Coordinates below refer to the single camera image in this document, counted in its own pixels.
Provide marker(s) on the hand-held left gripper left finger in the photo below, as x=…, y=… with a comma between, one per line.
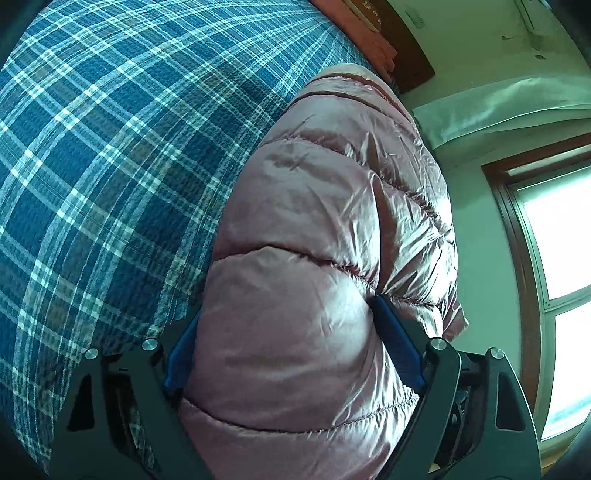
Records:
x=182, y=360

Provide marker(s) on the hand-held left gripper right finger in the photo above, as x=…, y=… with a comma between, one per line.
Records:
x=400, y=350

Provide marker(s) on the pink down jacket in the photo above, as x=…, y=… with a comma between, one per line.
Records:
x=323, y=258

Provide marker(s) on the wooden framed window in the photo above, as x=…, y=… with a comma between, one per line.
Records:
x=549, y=277

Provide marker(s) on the blue plaid bed blanket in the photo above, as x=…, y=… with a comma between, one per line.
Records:
x=115, y=161

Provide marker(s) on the white curtain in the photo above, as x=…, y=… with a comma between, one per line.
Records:
x=508, y=110

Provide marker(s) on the brown wooden headboard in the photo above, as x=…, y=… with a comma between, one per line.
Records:
x=406, y=50

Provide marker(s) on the orange pillow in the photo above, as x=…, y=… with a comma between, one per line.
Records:
x=360, y=32

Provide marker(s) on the wall socket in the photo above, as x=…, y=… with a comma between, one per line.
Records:
x=415, y=16

